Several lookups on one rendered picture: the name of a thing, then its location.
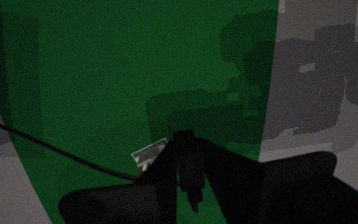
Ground green circuit board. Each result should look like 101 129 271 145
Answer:
0 0 279 224

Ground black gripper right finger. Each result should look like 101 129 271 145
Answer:
196 137 337 224

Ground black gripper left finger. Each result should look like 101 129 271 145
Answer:
58 141 177 224

